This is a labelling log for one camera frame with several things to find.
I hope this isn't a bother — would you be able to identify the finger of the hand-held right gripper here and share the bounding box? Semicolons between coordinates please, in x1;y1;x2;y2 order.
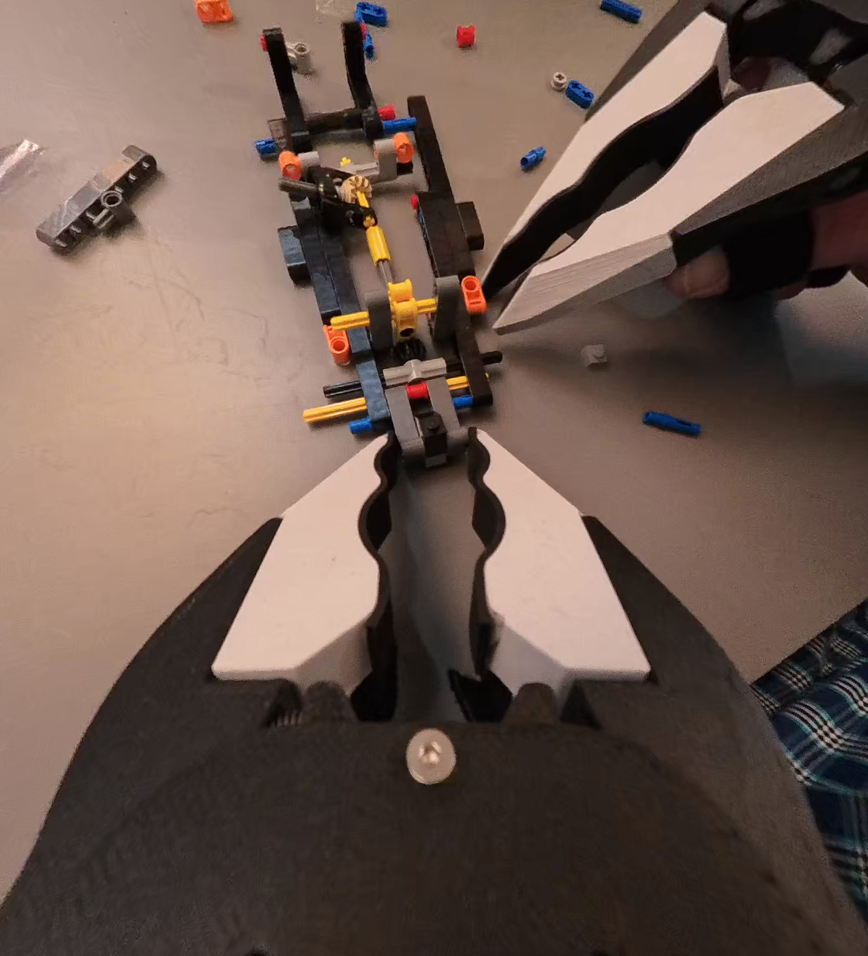
492;81;847;336
481;11;734;298

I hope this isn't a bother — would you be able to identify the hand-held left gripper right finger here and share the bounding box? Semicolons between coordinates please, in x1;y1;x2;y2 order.
447;428;651;723

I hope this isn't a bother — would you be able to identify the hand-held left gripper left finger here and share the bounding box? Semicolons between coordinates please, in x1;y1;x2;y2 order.
212;433;402;723

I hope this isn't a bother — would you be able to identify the black lego drive shaft assembly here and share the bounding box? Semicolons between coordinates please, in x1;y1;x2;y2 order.
254;21;480;470

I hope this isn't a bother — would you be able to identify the blue angled lego piece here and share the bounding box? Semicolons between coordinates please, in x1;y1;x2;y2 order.
354;1;390;61

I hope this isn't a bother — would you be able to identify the small dark grey lego connector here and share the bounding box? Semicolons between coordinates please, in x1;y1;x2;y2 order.
83;189;137;230

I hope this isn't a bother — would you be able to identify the grey lego beam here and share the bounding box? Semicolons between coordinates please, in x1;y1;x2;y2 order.
36;144;160;255

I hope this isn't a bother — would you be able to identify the person's right hand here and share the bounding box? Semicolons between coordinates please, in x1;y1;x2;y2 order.
664;168;868;309

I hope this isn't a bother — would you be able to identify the blue plaid shirt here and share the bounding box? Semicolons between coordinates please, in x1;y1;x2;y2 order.
751;586;868;956

